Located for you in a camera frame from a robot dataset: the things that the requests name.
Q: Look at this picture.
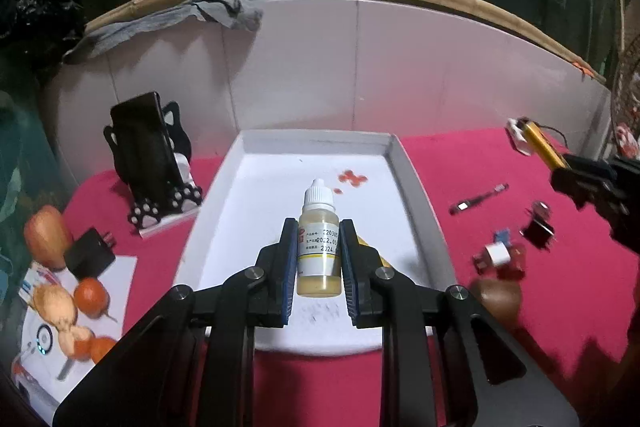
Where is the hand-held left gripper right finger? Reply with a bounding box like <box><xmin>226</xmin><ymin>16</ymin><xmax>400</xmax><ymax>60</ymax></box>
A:
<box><xmin>340</xmin><ymin>218</ymin><xmax>581</xmax><ymax>427</ymax></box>

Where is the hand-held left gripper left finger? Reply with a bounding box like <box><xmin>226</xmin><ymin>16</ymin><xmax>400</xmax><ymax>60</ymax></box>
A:
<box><xmin>52</xmin><ymin>217</ymin><xmax>301</xmax><ymax>427</ymax></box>

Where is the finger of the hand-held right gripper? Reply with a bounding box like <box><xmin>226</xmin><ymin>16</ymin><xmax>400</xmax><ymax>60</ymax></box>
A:
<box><xmin>565</xmin><ymin>154</ymin><xmax>617</xmax><ymax>178</ymax></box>
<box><xmin>550</xmin><ymin>166</ymin><xmax>631</xmax><ymax>219</ymax></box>

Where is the white-capped dropper bottle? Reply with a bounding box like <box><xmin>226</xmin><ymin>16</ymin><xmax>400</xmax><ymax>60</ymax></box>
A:
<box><xmin>296</xmin><ymin>179</ymin><xmax>343</xmax><ymax>299</ymax></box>

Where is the gold yellow tube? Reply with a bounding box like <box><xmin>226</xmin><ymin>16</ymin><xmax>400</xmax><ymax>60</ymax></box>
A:
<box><xmin>520</xmin><ymin>119</ymin><xmax>571</xmax><ymax>170</ymax></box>

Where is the white shallow tray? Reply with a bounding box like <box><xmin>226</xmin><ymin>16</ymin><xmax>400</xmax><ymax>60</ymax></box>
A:
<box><xmin>187</xmin><ymin>129</ymin><xmax>458</xmax><ymax>353</ymax></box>

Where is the black utility knife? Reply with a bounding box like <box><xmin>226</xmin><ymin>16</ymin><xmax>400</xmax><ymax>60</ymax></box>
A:
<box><xmin>449</xmin><ymin>183</ymin><xmax>510</xmax><ymax>216</ymax></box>

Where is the flat yellow object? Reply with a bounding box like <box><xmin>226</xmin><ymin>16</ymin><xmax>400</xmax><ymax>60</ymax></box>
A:
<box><xmin>356</xmin><ymin>234</ymin><xmax>393</xmax><ymax>269</ymax></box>

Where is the black binder clip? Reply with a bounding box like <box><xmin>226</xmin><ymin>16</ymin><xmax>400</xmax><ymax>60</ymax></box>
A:
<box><xmin>520</xmin><ymin>202</ymin><xmax>557</xmax><ymax>252</ymax></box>

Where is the small white box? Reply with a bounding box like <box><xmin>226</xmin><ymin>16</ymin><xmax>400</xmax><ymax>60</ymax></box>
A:
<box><xmin>506</xmin><ymin>118</ymin><xmax>536</xmax><ymax>156</ymax></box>

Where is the small red object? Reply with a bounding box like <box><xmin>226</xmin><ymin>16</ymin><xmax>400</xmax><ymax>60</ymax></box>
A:
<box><xmin>500</xmin><ymin>244</ymin><xmax>526</xmax><ymax>280</ymax></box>

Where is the white charger cube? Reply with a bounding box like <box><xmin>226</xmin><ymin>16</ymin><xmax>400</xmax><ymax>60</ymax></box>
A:
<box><xmin>482</xmin><ymin>243</ymin><xmax>510</xmax><ymax>269</ymax></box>

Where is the brown round object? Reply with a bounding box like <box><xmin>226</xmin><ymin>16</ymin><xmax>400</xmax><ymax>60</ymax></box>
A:
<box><xmin>472</xmin><ymin>279</ymin><xmax>523</xmax><ymax>328</ymax></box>

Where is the white paper sheet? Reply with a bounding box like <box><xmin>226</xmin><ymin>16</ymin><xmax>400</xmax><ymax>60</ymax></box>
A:
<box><xmin>12</xmin><ymin>254</ymin><xmax>138</xmax><ymax>423</ymax></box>

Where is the black smartphone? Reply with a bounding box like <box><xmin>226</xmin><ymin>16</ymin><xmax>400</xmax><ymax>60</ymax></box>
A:
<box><xmin>110</xmin><ymin>92</ymin><xmax>177</xmax><ymax>208</ymax></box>

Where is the small orange fruit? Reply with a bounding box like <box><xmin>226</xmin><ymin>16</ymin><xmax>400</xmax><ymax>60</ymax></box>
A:
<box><xmin>90</xmin><ymin>337</ymin><xmax>117</xmax><ymax>363</ymax></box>

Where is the black power adapter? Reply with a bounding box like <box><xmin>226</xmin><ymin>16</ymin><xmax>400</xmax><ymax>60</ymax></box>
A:
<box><xmin>64</xmin><ymin>227</ymin><xmax>117</xmax><ymax>280</ymax></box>

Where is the white backdrop board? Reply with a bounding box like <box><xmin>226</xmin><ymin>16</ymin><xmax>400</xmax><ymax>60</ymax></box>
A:
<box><xmin>50</xmin><ymin>0</ymin><xmax>613</xmax><ymax>188</ymax></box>

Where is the small tan fruit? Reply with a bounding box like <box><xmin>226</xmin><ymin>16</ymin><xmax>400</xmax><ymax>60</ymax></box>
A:
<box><xmin>60</xmin><ymin>327</ymin><xmax>93</xmax><ymax>360</ymax></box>

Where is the tan pear-shaped fruit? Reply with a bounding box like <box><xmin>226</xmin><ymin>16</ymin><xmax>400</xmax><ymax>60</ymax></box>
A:
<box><xmin>31</xmin><ymin>284</ymin><xmax>78</xmax><ymax>333</ymax></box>

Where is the red-orange apple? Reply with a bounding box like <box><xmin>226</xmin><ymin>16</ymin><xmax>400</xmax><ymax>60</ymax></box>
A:
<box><xmin>23</xmin><ymin>205</ymin><xmax>73</xmax><ymax>271</ymax></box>

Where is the printed card box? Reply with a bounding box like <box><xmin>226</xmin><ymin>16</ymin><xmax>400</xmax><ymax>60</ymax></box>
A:
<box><xmin>20</xmin><ymin>264</ymin><xmax>61</xmax><ymax>303</ymax></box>

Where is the white round device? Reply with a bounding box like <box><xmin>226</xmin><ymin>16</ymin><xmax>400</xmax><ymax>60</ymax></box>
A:
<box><xmin>12</xmin><ymin>322</ymin><xmax>71</xmax><ymax>408</ymax></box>

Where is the teal cloth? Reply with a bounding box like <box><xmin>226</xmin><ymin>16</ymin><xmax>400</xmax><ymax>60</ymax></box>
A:
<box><xmin>0</xmin><ymin>92</ymin><xmax>66</xmax><ymax>268</ymax></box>

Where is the gray cloth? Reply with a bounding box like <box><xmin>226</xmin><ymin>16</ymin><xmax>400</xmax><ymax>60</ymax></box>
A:
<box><xmin>65</xmin><ymin>0</ymin><xmax>311</xmax><ymax>60</ymax></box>

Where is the black plastic bag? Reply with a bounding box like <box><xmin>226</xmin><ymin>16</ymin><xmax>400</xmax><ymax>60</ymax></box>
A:
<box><xmin>0</xmin><ymin>0</ymin><xmax>86</xmax><ymax>72</ymax></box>

